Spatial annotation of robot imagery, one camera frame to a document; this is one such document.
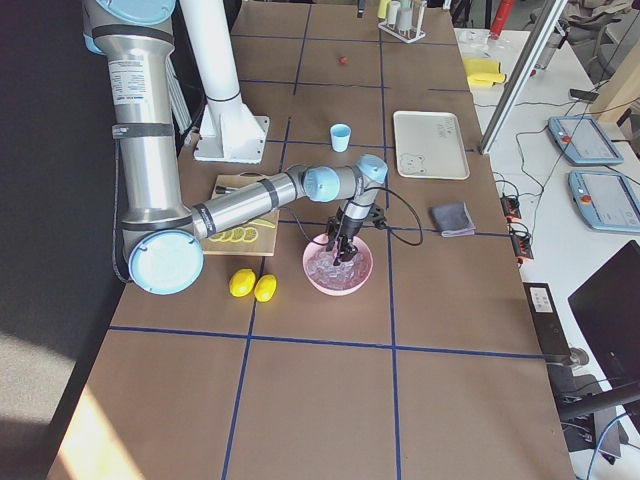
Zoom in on green cup on rack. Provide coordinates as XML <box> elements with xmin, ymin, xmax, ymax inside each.
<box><xmin>396</xmin><ymin>7</ymin><xmax>413</xmax><ymax>32</ymax></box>

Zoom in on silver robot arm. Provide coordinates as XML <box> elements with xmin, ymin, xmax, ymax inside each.
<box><xmin>82</xmin><ymin>1</ymin><xmax>388</xmax><ymax>295</ymax></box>

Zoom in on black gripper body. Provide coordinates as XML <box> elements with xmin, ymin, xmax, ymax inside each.
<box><xmin>325</xmin><ymin>207</ymin><xmax>369</xmax><ymax>250</ymax></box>

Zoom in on black monitor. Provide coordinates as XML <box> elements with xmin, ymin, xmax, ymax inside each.
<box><xmin>568</xmin><ymin>240</ymin><xmax>640</xmax><ymax>386</ymax></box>

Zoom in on lemon far from board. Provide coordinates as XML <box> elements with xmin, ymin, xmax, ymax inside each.
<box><xmin>254</xmin><ymin>274</ymin><xmax>278</xmax><ymax>303</ymax></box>

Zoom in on grey folded cloth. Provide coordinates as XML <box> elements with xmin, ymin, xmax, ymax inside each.
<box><xmin>430</xmin><ymin>202</ymin><xmax>476</xmax><ymax>238</ymax></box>

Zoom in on white wire cup rack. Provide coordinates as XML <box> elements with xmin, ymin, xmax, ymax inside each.
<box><xmin>377</xmin><ymin>0</ymin><xmax>427</xmax><ymax>44</ymax></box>

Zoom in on wooden cutting board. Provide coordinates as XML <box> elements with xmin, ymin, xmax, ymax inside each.
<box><xmin>200</xmin><ymin>173</ymin><xmax>279</xmax><ymax>256</ymax></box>

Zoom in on pink bowl of ice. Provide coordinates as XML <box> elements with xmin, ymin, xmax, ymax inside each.
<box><xmin>302</xmin><ymin>234</ymin><xmax>373</xmax><ymax>296</ymax></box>

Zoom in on cream bear tray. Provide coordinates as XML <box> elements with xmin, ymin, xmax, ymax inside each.
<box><xmin>393</xmin><ymin>111</ymin><xmax>470</xmax><ymax>180</ymax></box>

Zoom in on lower teach pendant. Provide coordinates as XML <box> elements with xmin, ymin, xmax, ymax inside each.
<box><xmin>568</xmin><ymin>170</ymin><xmax>639</xmax><ymax>234</ymax></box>

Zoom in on white cup on rack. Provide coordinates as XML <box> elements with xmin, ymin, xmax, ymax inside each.
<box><xmin>386</xmin><ymin>0</ymin><xmax>401</xmax><ymax>26</ymax></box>

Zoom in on yellow towel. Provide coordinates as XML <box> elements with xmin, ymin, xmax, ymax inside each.
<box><xmin>462</xmin><ymin>57</ymin><xmax>507</xmax><ymax>87</ymax></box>

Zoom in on yellow cup on rack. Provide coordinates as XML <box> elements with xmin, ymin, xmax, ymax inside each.
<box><xmin>377</xmin><ymin>0</ymin><xmax>390</xmax><ymax>19</ymax></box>

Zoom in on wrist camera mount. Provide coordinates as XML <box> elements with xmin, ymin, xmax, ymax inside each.
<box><xmin>369</xmin><ymin>204</ymin><xmax>388</xmax><ymax>230</ymax></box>

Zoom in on black power strip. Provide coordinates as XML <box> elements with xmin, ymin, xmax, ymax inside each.
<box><xmin>500</xmin><ymin>195</ymin><xmax>534</xmax><ymax>265</ymax></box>

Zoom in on aluminium frame post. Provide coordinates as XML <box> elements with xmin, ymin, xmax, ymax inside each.
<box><xmin>479</xmin><ymin>0</ymin><xmax>567</xmax><ymax>154</ymax></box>

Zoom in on lemon near board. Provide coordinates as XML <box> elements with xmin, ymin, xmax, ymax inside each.
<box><xmin>228</xmin><ymin>268</ymin><xmax>256</xmax><ymax>298</ymax></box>

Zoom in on lemon slices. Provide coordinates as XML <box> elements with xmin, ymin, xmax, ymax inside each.
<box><xmin>208</xmin><ymin>227</ymin><xmax>259</xmax><ymax>244</ymax></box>

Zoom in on upper teach pendant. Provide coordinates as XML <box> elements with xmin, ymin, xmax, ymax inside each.
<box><xmin>548</xmin><ymin>115</ymin><xmax>624</xmax><ymax>166</ymax></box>

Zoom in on crumpled white plastic wrap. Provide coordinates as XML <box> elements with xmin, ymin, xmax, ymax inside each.
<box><xmin>455</xmin><ymin>28</ymin><xmax>490</xmax><ymax>51</ymax></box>

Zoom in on teach pendant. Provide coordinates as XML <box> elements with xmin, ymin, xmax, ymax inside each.
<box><xmin>548</xmin><ymin>115</ymin><xmax>624</xmax><ymax>166</ymax></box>
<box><xmin>568</xmin><ymin>170</ymin><xmax>639</xmax><ymax>234</ymax></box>

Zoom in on light blue cup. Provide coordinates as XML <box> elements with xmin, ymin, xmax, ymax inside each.
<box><xmin>329</xmin><ymin>123</ymin><xmax>351</xmax><ymax>153</ymax></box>

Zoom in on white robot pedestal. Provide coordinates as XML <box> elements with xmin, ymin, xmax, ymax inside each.
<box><xmin>180</xmin><ymin>0</ymin><xmax>270</xmax><ymax>164</ymax></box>

